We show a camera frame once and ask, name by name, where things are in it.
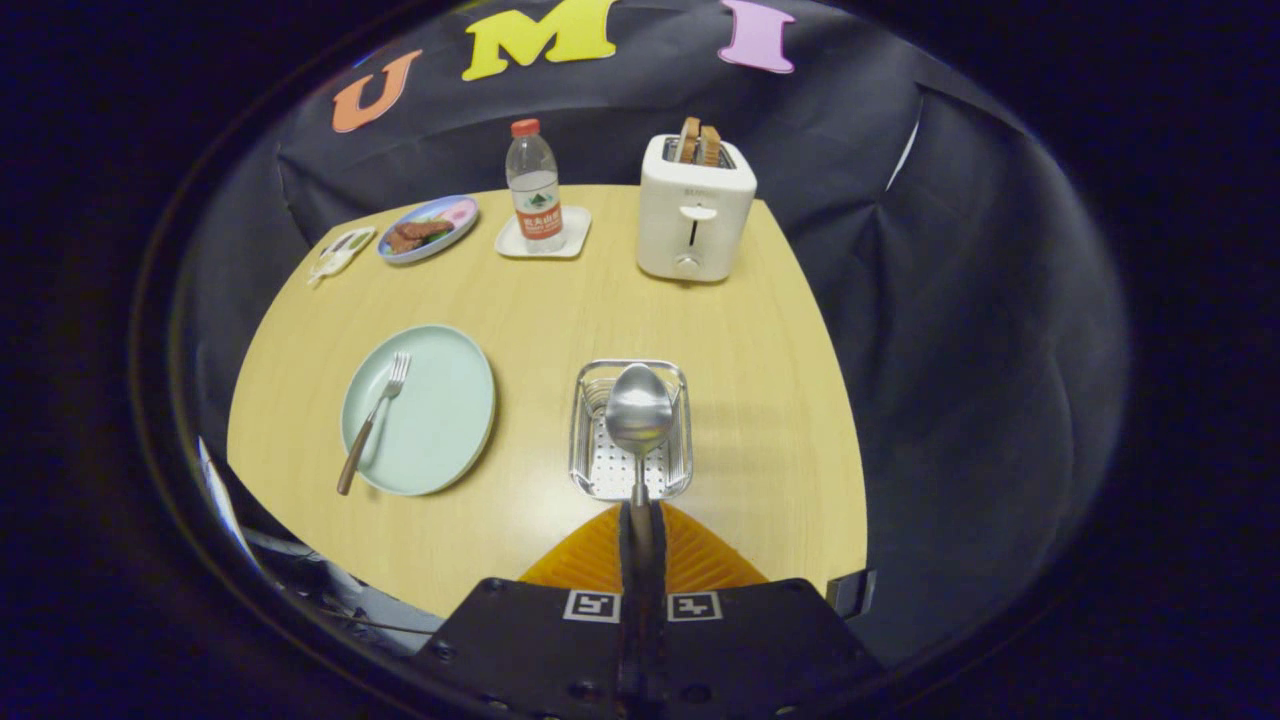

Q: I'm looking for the clear water bottle red cap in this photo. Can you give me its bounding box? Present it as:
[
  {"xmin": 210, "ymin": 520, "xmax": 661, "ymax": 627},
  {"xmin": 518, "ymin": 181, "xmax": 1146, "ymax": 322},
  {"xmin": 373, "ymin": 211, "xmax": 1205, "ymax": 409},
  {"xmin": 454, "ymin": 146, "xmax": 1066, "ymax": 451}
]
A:
[{"xmin": 505, "ymin": 118, "xmax": 567, "ymax": 254}]

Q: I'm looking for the blue oval plate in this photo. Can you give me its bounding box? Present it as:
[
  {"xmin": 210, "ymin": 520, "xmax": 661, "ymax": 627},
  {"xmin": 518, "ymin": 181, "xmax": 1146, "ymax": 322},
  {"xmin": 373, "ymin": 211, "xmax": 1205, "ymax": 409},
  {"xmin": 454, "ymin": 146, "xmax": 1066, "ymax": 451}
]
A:
[{"xmin": 377, "ymin": 194, "xmax": 480, "ymax": 265}]

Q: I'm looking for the white toaster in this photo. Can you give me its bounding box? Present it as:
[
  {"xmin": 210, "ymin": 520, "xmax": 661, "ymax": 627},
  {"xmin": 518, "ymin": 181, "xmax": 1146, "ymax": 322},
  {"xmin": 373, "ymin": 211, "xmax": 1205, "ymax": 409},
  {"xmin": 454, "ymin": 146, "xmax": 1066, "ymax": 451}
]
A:
[{"xmin": 637, "ymin": 133, "xmax": 758, "ymax": 284}]

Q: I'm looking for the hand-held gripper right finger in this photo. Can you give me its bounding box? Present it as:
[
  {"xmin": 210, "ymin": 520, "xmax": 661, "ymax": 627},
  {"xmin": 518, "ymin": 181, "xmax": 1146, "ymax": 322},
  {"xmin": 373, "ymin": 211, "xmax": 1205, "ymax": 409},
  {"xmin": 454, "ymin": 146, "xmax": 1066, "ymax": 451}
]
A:
[{"xmin": 645, "ymin": 503, "xmax": 886, "ymax": 720}]

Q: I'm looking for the white divided sauce dish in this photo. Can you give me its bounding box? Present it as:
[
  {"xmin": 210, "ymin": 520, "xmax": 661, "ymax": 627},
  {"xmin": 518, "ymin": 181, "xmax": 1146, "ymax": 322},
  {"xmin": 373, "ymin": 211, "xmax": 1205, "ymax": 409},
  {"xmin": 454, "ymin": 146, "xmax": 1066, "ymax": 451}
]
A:
[{"xmin": 308, "ymin": 226, "xmax": 378, "ymax": 287}]

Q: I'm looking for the black table edge clamp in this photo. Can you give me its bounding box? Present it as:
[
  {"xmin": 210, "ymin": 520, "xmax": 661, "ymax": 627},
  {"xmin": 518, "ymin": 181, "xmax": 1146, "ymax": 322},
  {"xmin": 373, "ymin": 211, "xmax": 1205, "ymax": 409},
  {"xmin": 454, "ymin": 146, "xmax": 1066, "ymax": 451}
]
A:
[{"xmin": 825, "ymin": 568, "xmax": 879, "ymax": 619}]

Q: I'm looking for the white square coaster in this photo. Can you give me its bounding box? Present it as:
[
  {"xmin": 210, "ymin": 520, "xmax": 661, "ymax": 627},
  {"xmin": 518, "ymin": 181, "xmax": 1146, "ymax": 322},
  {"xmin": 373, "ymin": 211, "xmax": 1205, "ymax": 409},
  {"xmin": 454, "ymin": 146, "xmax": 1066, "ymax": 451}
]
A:
[{"xmin": 495, "ymin": 205, "xmax": 593, "ymax": 260}]

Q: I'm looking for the light green round plate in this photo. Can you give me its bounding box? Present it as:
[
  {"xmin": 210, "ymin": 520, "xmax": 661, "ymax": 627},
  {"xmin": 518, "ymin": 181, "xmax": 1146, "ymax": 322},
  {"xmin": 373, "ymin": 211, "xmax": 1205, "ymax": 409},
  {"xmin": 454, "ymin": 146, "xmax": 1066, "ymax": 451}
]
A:
[{"xmin": 340, "ymin": 324, "xmax": 498, "ymax": 497}]

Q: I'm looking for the metal wire basket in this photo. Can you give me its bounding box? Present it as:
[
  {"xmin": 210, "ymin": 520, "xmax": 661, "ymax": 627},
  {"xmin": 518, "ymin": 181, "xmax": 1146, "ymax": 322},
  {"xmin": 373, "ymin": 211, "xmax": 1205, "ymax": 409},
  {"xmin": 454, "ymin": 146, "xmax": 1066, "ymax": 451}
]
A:
[{"xmin": 568, "ymin": 359, "xmax": 695, "ymax": 502}]

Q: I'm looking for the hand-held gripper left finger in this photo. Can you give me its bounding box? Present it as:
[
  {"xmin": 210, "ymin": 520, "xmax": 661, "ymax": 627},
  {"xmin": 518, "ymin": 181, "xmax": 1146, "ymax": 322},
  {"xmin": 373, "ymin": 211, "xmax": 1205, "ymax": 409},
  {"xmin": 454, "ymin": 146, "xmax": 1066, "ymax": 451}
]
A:
[{"xmin": 415, "ymin": 503, "xmax": 646, "ymax": 720}]

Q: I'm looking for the metal spoon with brown handle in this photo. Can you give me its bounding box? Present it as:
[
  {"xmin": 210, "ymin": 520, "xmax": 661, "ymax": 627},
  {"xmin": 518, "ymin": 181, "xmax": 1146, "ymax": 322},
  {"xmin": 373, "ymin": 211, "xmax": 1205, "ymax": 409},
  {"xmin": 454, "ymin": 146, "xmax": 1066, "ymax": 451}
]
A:
[{"xmin": 604, "ymin": 363, "xmax": 675, "ymax": 581}]

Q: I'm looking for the metal fork with brown handle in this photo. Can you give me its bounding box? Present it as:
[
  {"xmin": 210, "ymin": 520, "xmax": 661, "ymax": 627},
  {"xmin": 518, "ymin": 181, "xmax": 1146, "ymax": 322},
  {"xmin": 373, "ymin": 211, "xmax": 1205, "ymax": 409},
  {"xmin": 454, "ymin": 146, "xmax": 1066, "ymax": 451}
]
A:
[{"xmin": 336, "ymin": 351, "xmax": 412, "ymax": 497}]

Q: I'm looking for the grilled meat with vegetables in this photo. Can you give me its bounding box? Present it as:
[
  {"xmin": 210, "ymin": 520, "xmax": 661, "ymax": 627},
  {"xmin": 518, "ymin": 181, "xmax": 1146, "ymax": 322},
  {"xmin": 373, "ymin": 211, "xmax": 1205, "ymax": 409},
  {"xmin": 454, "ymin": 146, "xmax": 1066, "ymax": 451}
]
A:
[{"xmin": 385, "ymin": 218, "xmax": 456, "ymax": 254}]

